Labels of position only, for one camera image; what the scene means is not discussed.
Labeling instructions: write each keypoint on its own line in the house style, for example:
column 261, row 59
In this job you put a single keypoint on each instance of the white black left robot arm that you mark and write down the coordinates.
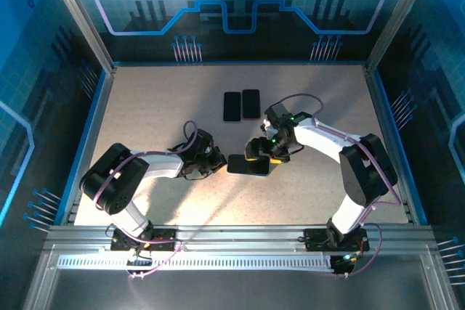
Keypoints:
column 160, row 165

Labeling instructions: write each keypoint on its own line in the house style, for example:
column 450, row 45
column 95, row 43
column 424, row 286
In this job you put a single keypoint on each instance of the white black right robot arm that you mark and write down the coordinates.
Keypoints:
column 327, row 139

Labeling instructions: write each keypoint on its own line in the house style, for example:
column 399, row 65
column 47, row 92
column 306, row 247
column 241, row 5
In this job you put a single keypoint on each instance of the black electronics box with LED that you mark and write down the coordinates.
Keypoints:
column 345, row 263

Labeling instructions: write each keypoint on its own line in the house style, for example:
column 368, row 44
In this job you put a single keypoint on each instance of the grey metal plate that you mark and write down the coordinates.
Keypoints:
column 232, row 292

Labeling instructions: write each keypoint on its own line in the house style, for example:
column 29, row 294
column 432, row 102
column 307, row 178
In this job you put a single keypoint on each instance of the aluminium frame beam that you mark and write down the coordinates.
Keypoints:
column 239, row 239

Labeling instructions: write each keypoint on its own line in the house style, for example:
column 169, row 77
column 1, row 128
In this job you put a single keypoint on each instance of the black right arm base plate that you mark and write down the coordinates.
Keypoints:
column 314, row 239

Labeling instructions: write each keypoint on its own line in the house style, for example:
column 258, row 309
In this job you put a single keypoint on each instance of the aluminium side rail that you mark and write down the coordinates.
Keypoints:
column 90, row 143
column 379, row 106

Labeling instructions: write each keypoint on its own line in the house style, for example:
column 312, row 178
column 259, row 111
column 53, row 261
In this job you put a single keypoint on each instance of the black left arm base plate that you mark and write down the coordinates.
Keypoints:
column 120, row 242

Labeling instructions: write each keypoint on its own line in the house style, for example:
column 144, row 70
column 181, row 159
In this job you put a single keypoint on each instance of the aluminium frame post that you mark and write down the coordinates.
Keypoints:
column 399, row 16
column 80, row 16

